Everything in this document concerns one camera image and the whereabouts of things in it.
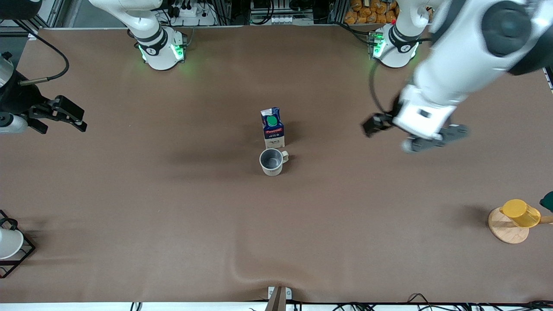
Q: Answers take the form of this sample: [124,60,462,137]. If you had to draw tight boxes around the blue milk carton green cap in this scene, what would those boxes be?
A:
[260,107,285,149]

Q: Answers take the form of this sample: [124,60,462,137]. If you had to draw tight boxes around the white ceramic mug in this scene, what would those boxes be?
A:
[259,148,289,177]

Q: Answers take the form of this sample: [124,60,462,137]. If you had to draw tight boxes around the white cup in rack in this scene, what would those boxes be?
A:
[0,228,24,260]

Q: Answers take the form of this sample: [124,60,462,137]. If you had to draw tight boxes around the yellow plastic cup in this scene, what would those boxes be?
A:
[500,199,541,228]

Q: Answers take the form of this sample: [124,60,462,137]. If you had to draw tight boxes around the orange snack bags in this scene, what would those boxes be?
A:
[344,0,400,25]

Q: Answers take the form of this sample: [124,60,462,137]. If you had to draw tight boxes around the white power strip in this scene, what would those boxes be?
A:
[171,3,210,19]

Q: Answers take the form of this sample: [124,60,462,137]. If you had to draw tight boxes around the wooden mug stand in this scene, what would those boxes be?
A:
[488,207,553,244]

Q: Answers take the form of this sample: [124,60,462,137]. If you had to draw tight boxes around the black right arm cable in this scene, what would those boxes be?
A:
[13,19,70,86]

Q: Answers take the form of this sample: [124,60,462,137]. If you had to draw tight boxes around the aluminium frame profile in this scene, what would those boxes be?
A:
[0,0,65,36]

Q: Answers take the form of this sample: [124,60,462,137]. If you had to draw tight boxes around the black wire rack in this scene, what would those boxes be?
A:
[0,210,36,278]

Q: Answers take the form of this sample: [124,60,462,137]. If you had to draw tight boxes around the black tangled floor cable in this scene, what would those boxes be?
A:
[333,293,553,311]

